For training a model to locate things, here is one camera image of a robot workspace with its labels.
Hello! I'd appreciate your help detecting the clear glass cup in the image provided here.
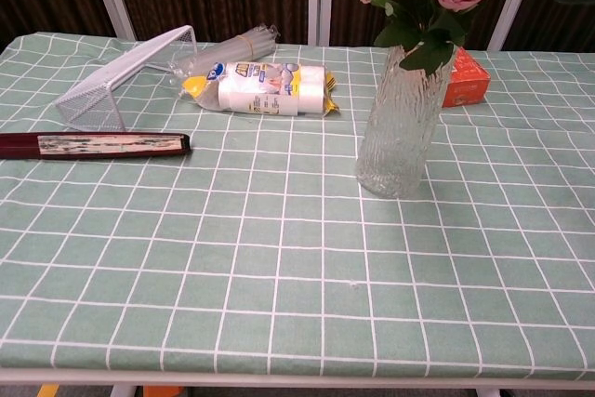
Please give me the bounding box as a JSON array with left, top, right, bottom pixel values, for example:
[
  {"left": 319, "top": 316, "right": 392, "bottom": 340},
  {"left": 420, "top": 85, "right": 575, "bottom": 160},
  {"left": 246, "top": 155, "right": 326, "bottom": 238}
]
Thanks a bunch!
[{"left": 355, "top": 43, "right": 459, "bottom": 200}]

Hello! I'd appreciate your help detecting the orange cardboard box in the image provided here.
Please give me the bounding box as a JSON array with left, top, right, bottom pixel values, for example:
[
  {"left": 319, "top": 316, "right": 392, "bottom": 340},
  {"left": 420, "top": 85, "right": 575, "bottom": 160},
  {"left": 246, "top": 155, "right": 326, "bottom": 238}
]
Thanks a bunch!
[{"left": 440, "top": 46, "right": 492, "bottom": 109}]

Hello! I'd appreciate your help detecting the clear pack of straws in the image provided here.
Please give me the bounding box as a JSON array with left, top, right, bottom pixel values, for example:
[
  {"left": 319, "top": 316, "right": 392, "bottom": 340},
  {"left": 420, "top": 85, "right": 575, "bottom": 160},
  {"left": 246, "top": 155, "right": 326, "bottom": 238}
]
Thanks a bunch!
[{"left": 165, "top": 22, "right": 283, "bottom": 81}]

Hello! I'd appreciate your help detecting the green white checked tablecloth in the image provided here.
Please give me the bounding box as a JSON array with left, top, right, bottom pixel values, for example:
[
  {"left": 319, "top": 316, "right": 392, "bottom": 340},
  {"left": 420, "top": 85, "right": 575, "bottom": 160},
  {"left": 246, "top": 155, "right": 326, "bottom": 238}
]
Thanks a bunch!
[{"left": 0, "top": 33, "right": 595, "bottom": 380}]

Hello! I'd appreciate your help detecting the dark red folded fan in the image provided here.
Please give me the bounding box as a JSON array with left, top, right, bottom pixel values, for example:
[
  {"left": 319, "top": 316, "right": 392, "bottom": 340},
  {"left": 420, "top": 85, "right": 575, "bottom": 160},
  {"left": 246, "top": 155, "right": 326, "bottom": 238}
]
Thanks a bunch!
[{"left": 0, "top": 131, "right": 193, "bottom": 161}]

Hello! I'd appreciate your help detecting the white wire mesh tray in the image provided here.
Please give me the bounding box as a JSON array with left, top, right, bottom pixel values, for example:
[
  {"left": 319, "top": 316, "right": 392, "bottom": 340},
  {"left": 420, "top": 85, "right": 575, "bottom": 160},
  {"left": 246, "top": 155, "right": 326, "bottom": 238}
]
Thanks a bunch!
[{"left": 53, "top": 24, "right": 200, "bottom": 133}]

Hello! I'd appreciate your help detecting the white table frame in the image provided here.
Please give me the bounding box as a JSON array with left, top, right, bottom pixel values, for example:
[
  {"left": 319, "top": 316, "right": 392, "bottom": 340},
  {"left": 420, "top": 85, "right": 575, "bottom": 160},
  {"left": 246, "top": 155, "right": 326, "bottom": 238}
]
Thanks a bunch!
[{"left": 0, "top": 367, "right": 595, "bottom": 397}]

